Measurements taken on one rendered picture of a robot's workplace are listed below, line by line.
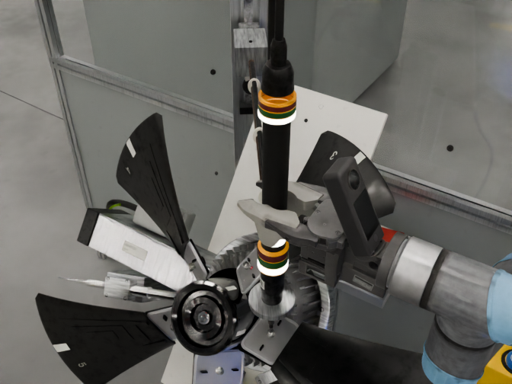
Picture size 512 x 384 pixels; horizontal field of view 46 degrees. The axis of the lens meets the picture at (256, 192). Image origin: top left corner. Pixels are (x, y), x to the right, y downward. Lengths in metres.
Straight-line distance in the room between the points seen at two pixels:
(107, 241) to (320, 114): 0.50
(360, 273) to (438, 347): 0.13
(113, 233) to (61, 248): 1.64
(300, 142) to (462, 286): 0.59
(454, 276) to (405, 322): 1.25
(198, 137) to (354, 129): 0.82
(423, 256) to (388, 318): 1.27
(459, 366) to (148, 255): 0.66
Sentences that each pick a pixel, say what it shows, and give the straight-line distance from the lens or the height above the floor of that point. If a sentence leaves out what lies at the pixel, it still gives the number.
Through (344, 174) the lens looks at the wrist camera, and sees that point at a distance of 0.68.
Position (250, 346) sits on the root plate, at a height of 1.19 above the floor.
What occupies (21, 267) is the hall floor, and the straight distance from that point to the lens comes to 2.87.
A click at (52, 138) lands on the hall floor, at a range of 3.59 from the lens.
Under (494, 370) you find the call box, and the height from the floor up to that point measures 1.07.
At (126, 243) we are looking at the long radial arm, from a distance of 1.25.
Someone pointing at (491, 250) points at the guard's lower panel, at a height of 0.88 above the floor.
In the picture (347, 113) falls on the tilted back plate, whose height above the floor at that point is 1.35.
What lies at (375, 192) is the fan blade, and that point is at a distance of 0.90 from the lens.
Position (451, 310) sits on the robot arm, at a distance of 0.71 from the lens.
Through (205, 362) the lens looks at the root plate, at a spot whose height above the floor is 1.13.
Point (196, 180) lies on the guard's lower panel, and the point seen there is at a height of 0.71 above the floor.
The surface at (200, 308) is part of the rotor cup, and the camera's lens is 0.98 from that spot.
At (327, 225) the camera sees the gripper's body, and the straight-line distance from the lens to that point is 0.73.
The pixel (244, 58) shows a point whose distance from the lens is 1.31.
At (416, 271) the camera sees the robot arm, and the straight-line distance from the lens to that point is 0.71.
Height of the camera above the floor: 1.99
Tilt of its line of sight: 41 degrees down
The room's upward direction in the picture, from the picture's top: straight up
